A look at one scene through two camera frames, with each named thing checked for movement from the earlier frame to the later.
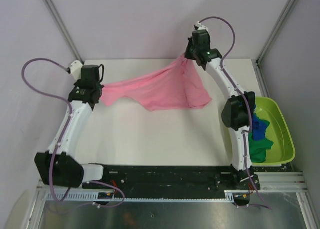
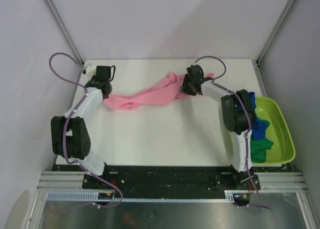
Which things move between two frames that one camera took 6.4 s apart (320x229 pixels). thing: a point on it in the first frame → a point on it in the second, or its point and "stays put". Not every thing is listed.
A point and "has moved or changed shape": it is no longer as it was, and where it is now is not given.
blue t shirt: x=259 y=127 stays put
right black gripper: x=187 y=54 → x=184 y=87
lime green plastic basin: x=283 y=151 stays put
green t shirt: x=258 y=148 stays put
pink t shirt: x=177 y=84 has moved or changed shape
